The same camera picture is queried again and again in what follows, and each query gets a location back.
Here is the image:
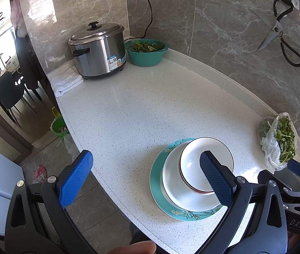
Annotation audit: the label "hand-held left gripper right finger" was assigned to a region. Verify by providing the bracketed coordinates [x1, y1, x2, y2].
[200, 150, 288, 254]

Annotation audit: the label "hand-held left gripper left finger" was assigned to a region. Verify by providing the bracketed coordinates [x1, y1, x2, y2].
[4, 149, 98, 254]

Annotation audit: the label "white bowl with red flowers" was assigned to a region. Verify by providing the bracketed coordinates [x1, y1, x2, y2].
[180, 137, 234, 196]

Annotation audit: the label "large shallow white bowl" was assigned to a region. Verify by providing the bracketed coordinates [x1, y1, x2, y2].
[162, 140, 222, 213]

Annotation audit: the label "teal floral rim plate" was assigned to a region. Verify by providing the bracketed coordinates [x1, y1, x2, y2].
[164, 141, 190, 155]
[149, 138, 228, 221]

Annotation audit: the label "person's left hand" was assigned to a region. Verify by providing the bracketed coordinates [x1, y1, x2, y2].
[108, 240, 157, 254]

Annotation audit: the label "clear bag of leafy greens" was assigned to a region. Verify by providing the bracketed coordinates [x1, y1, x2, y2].
[260, 112, 297, 172]

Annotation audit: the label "white plastic bag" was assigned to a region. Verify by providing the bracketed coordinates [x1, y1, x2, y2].
[64, 134, 80, 162]

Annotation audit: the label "pink plastic bag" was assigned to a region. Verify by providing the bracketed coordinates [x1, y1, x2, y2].
[32, 164, 47, 184]

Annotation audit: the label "bag of chopped greens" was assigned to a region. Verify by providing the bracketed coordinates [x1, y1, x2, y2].
[257, 116, 279, 143]

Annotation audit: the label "green bucket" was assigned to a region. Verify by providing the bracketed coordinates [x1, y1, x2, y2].
[50, 116, 70, 138]

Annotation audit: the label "folded white towel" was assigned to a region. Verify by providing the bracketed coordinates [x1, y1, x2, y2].
[47, 67, 84, 98]

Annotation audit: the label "dark dining chair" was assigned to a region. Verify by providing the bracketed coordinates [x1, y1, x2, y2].
[0, 71, 38, 127]

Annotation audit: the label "stainless steel rice cooker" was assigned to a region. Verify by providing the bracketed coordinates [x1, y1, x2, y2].
[68, 21, 127, 80]

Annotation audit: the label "dark hanging jacket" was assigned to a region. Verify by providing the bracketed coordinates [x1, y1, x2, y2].
[15, 29, 43, 90]

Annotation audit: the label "green plastic basin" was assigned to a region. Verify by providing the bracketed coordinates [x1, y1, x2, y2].
[124, 39, 168, 67]

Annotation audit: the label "leafy green vegetables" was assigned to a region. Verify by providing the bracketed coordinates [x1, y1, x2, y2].
[127, 40, 165, 53]

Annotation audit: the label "pink hanging garment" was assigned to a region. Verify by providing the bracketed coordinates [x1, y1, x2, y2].
[10, 0, 23, 28]

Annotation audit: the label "black handled kitchen scissors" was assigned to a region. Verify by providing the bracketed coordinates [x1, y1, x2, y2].
[257, 0, 300, 67]

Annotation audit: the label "black power cable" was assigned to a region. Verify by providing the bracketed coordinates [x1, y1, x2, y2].
[124, 0, 153, 40]

